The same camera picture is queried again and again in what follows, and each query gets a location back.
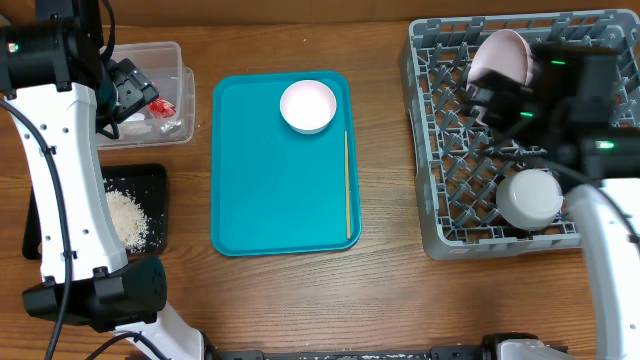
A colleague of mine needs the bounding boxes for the white napkin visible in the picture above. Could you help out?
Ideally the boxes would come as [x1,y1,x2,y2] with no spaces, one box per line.
[119,113,152,137]

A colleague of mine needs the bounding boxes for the red snack wrapper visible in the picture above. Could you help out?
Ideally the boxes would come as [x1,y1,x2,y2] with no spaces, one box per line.
[146,97,176,119]

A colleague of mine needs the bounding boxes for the white round plate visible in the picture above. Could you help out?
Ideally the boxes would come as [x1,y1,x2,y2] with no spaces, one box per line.
[465,29,534,127]

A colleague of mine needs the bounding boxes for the grey green bowl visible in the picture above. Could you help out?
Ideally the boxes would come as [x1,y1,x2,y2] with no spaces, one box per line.
[496,169,564,231]

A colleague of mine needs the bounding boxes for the white rice pile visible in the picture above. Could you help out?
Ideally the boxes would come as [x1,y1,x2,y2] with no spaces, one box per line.
[106,190,149,251]

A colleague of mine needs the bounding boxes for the wooden chopstick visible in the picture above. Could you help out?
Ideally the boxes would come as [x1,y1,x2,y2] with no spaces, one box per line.
[344,131,351,240]

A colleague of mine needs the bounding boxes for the white round bowl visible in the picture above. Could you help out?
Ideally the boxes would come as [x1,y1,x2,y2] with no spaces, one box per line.
[279,80,337,135]

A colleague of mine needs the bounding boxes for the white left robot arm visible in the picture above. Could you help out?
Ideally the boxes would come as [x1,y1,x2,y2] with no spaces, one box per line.
[1,1,217,359]

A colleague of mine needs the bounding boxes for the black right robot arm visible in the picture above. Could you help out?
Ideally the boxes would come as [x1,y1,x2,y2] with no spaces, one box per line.
[462,44,639,359]

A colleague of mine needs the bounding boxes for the clear plastic bin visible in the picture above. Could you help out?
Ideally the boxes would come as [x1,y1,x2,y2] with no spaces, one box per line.
[96,41,196,150]

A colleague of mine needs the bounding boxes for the grey dish rack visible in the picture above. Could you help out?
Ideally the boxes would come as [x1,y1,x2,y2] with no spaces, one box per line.
[400,9,639,260]

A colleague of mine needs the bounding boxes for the black plastic tray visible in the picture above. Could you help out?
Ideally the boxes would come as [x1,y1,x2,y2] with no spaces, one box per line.
[21,162,169,261]

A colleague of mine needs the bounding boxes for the teal plastic tray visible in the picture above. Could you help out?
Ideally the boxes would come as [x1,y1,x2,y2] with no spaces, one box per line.
[210,70,362,257]

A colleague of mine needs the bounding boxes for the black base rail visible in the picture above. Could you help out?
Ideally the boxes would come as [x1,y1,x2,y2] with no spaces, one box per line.
[220,345,491,360]

